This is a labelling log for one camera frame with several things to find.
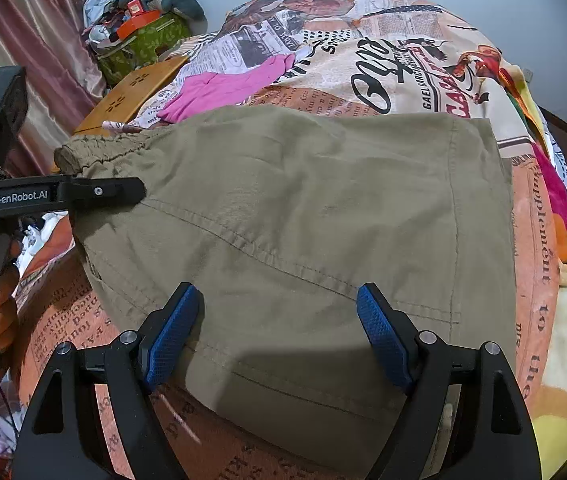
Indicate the khaki pants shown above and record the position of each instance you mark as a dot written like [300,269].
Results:
[288,220]

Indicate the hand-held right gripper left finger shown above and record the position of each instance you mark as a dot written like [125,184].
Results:
[173,335]

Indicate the striped curtain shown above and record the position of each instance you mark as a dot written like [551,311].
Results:
[28,60]

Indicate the green patterned storage bin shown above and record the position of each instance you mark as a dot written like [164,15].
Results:
[138,45]

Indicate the white crumpled cloth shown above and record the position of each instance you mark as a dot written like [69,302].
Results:
[38,237]

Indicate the printed blanket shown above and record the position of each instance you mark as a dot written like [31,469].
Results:
[413,60]

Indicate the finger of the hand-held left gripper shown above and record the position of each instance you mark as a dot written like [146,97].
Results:
[108,191]

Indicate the pink cloth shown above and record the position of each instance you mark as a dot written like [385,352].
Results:
[223,92]

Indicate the wooden lap desk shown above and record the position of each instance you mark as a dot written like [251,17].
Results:
[123,92]

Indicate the pile of crumpled clothes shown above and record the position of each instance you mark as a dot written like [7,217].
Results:
[108,5]

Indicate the wall socket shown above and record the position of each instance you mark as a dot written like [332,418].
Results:
[529,74]

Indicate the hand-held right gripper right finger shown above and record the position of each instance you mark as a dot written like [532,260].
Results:
[383,340]

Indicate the orange box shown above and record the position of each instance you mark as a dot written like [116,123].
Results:
[136,25]

